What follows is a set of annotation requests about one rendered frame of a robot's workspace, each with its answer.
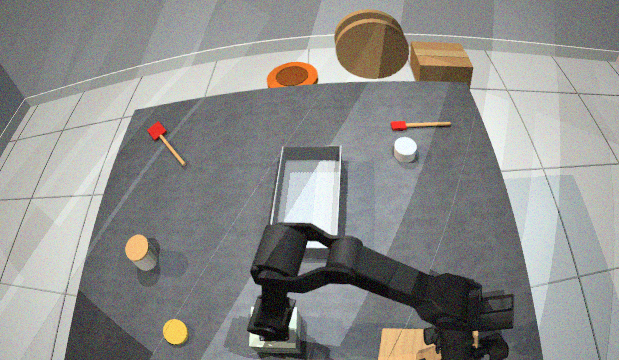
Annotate white cylinder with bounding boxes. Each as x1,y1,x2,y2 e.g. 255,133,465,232
394,137,417,163

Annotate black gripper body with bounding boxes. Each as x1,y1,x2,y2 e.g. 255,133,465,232
439,331,509,360

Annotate light wooden board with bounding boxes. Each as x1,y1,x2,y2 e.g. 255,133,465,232
378,328,442,360

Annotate red mallet with wooden handle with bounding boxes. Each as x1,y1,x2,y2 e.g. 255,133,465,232
147,121,186,166

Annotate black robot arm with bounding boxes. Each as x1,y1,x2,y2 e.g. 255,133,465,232
247,222,514,354

